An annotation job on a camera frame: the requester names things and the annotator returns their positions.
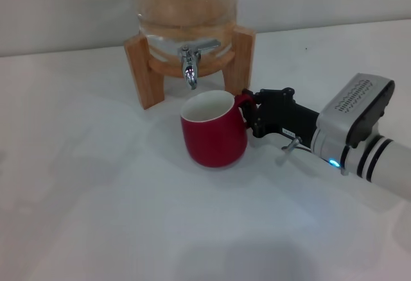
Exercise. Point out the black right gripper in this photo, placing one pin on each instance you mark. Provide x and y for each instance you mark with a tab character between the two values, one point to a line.
289	114

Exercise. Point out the red ceramic cup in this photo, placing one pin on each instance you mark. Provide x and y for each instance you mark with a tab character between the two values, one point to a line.
212	140

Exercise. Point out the wooden dispenser stand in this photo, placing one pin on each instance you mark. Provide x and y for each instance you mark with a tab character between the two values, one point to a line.
138	69

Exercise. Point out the glass water dispenser jar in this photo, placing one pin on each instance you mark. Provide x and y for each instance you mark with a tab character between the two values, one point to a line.
186	5

